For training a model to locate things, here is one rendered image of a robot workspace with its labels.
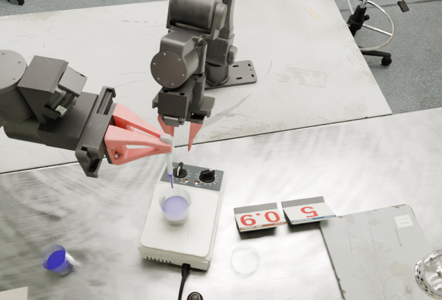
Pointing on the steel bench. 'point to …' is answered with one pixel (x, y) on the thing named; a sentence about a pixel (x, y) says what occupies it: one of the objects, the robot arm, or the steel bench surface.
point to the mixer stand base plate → (376, 253)
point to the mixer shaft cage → (430, 274)
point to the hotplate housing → (184, 254)
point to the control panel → (195, 177)
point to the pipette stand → (15, 294)
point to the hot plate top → (183, 242)
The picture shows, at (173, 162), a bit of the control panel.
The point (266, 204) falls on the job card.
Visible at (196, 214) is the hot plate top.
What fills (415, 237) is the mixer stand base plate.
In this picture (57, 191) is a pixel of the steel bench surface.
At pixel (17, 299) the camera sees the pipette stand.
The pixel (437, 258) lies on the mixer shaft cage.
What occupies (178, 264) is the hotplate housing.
